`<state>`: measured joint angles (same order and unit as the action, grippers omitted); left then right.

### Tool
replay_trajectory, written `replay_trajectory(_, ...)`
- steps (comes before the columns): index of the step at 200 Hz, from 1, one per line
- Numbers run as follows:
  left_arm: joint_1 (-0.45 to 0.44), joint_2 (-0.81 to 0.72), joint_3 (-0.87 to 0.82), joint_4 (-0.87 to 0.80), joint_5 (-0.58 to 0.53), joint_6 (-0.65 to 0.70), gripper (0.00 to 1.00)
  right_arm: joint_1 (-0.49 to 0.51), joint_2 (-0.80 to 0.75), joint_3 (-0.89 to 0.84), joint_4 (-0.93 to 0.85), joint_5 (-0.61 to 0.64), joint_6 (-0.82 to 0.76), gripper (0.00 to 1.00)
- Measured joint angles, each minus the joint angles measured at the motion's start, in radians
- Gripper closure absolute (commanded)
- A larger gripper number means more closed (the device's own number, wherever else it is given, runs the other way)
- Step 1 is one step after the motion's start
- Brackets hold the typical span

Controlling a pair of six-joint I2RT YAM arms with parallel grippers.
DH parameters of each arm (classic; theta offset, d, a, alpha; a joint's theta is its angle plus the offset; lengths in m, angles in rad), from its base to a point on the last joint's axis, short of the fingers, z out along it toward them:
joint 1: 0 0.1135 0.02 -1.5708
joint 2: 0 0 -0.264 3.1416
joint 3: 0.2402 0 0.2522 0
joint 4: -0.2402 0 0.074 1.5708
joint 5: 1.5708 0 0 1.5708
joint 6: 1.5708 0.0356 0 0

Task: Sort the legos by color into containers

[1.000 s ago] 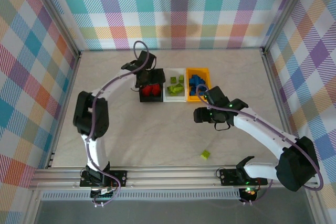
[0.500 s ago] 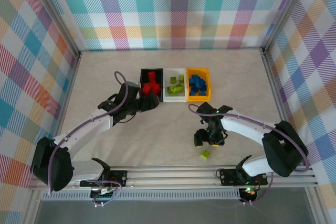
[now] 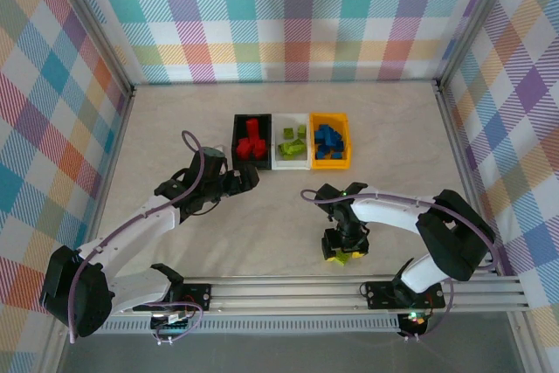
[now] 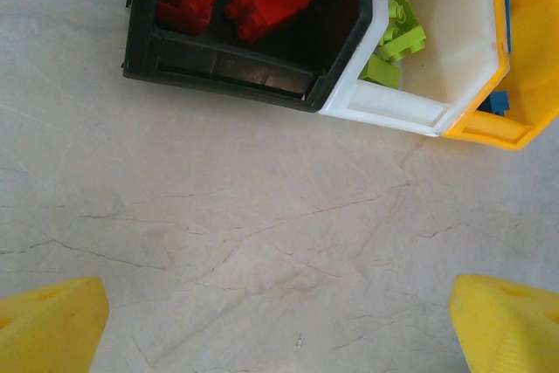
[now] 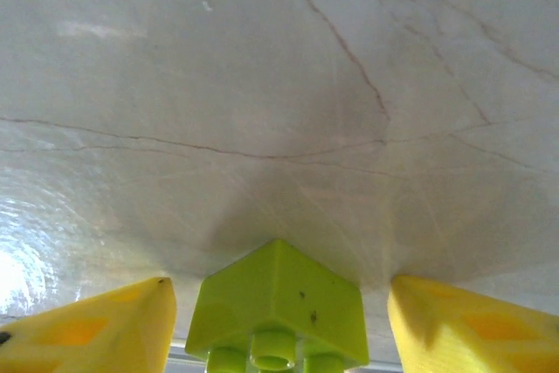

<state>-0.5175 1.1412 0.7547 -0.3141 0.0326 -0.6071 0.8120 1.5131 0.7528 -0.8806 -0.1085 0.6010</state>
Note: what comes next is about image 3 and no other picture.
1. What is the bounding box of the black plastic bin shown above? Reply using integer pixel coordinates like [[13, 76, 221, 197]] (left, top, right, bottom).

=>
[[232, 113, 274, 172]]

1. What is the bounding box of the white plastic bin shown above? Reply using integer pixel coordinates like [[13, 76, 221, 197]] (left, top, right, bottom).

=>
[[270, 113, 312, 171]]

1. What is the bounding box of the small controller circuit board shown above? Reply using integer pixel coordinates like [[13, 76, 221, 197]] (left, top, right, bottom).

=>
[[401, 310, 428, 327], [150, 311, 194, 331]]

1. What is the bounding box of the yellow plastic bin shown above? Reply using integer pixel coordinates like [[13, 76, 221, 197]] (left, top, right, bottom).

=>
[[308, 112, 352, 170]]

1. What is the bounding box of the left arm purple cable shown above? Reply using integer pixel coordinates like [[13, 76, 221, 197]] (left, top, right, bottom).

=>
[[68, 130, 206, 347]]

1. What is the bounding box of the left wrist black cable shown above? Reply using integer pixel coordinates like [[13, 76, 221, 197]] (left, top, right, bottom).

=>
[[191, 201, 222, 218]]

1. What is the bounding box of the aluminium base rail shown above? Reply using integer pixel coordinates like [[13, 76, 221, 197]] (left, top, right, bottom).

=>
[[52, 275, 529, 315]]

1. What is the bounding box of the grey slotted cable duct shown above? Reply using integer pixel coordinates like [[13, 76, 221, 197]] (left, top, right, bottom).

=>
[[69, 319, 403, 334]]

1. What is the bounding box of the aluminium side rail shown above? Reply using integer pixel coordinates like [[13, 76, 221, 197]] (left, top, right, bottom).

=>
[[434, 82, 516, 280], [76, 86, 137, 282]]

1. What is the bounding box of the aluminium frame post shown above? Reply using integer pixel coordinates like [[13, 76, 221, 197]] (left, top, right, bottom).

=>
[[50, 0, 137, 99], [433, 0, 521, 90]]

